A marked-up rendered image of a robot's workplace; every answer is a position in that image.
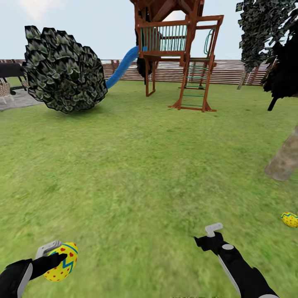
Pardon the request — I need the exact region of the easter egg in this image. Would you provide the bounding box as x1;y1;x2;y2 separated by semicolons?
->
44;242;78;282
281;212;298;227

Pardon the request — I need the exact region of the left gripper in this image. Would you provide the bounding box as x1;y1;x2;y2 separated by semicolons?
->
36;253;67;278

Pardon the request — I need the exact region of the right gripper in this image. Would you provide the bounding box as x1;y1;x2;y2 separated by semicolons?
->
194;232;223;252

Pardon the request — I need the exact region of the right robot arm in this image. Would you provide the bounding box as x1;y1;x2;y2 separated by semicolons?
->
194;223;279;298

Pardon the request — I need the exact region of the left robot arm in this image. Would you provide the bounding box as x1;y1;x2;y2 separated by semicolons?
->
0;240;67;298

